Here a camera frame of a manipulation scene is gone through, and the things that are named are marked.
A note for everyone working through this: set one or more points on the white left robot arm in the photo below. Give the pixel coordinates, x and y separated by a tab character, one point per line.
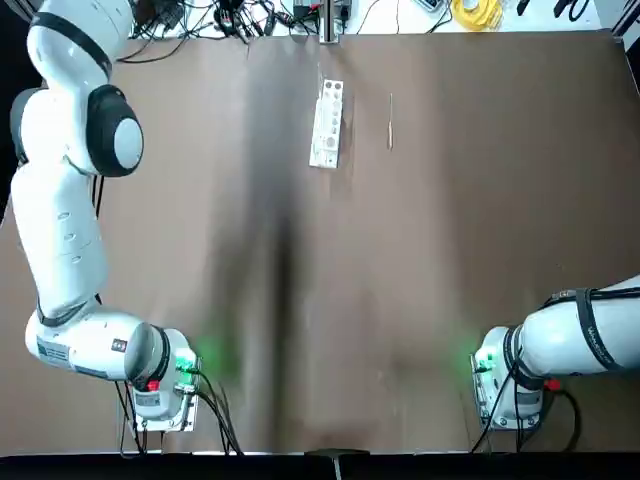
60	225

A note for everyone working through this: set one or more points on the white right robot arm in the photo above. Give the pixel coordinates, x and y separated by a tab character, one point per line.
550	340

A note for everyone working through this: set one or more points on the white test tube rack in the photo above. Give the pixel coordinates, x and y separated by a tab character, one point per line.
327	130

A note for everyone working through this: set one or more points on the grey power strip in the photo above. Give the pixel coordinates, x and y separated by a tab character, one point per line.
320	3

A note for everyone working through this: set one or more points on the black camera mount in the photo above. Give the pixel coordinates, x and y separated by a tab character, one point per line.
337	454

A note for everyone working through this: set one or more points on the silver metal post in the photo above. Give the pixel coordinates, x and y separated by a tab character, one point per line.
330	22

